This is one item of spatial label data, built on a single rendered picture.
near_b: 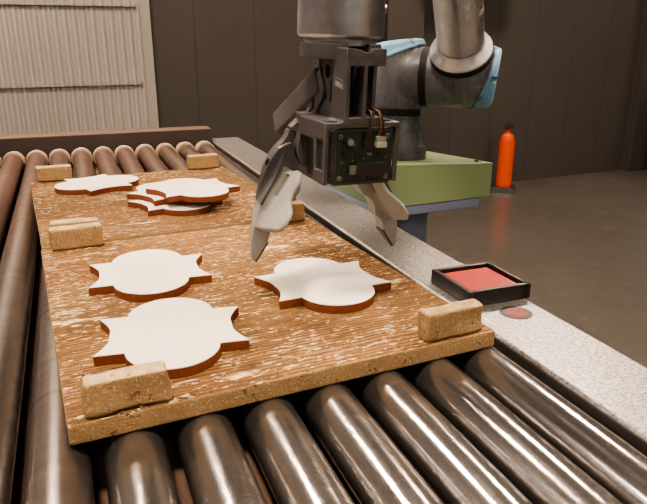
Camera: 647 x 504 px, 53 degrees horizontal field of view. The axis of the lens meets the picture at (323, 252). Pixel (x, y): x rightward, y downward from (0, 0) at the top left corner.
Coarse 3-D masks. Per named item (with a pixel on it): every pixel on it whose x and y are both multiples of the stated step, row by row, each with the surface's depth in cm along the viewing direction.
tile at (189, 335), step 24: (144, 312) 57; (168, 312) 57; (192, 312) 57; (216, 312) 57; (120, 336) 53; (144, 336) 53; (168, 336) 53; (192, 336) 53; (216, 336) 53; (240, 336) 53; (96, 360) 50; (120, 360) 50; (144, 360) 49; (168, 360) 49; (192, 360) 49; (216, 360) 50
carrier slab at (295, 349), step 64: (64, 256) 75; (320, 256) 75; (64, 320) 58; (256, 320) 58; (320, 320) 58; (384, 320) 58; (64, 384) 47; (192, 384) 47; (256, 384) 47; (320, 384) 50
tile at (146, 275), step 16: (128, 256) 72; (144, 256) 72; (160, 256) 72; (176, 256) 72; (192, 256) 72; (96, 272) 69; (112, 272) 67; (128, 272) 67; (144, 272) 67; (160, 272) 67; (176, 272) 67; (192, 272) 67; (96, 288) 63; (112, 288) 64; (128, 288) 63; (144, 288) 63; (160, 288) 63; (176, 288) 63
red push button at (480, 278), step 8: (456, 272) 72; (464, 272) 72; (472, 272) 72; (480, 272) 72; (488, 272) 72; (496, 272) 72; (456, 280) 69; (464, 280) 69; (472, 280) 69; (480, 280) 69; (488, 280) 69; (496, 280) 69; (504, 280) 69; (472, 288) 67; (480, 288) 67
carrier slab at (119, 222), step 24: (216, 168) 125; (48, 192) 106; (120, 192) 106; (240, 192) 106; (48, 216) 92; (72, 216) 92; (96, 216) 92; (120, 216) 92; (144, 216) 92; (168, 216) 92; (192, 216) 92; (216, 216) 92; (240, 216) 92; (48, 240) 81
